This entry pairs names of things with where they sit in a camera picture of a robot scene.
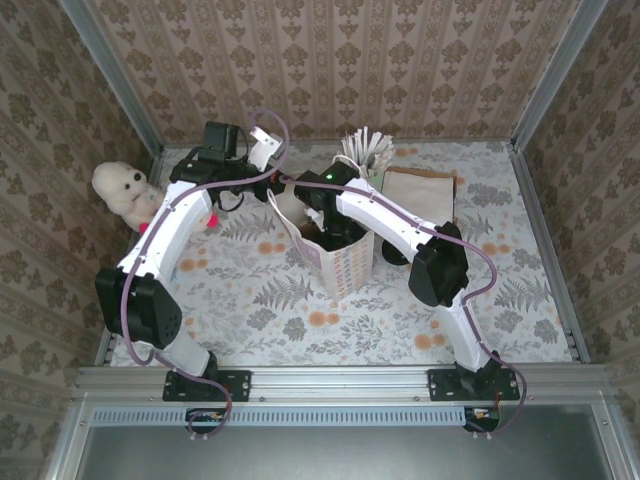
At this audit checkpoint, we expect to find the white printed paper bag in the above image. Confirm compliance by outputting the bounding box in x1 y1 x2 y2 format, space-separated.
267 187 377 302

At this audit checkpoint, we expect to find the white paper napkin stack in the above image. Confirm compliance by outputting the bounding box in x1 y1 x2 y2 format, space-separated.
383 169 455 226

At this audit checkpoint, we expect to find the pink striped plush doll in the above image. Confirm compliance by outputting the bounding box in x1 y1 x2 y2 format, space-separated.
138 213 221 236

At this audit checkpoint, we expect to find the black plastic cup lid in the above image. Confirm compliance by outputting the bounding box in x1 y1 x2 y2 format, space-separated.
382 239 414 266

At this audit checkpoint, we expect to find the white plush toy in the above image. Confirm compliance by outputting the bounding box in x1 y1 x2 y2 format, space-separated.
91 160 169 231

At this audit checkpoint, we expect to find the floral tablecloth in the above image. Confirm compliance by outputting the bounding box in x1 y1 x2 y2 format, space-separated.
107 142 576 369

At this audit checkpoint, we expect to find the grey metal sheet panel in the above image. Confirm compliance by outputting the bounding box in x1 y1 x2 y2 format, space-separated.
79 404 619 480

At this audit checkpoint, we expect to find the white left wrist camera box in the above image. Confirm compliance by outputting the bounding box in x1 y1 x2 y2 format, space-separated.
247 126 282 170

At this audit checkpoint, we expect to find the aluminium corner post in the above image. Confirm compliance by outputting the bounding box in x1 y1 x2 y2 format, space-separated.
55 0 167 157
508 0 612 151

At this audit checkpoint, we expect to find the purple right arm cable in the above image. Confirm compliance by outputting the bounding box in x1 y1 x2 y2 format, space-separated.
277 174 529 441

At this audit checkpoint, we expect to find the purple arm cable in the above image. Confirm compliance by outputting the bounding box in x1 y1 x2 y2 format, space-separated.
277 174 529 441
122 109 291 444

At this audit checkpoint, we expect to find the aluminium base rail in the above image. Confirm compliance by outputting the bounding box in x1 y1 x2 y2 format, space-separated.
74 364 609 402

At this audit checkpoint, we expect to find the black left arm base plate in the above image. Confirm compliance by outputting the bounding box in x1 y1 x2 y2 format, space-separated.
162 368 252 403

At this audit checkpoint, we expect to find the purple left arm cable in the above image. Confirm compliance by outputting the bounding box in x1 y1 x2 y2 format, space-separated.
122 109 291 444

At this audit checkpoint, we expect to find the white slotted cable duct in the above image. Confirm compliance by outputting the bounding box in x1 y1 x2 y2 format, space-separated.
91 405 469 427

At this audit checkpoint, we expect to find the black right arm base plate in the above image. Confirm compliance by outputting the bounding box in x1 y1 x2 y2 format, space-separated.
427 368 521 403

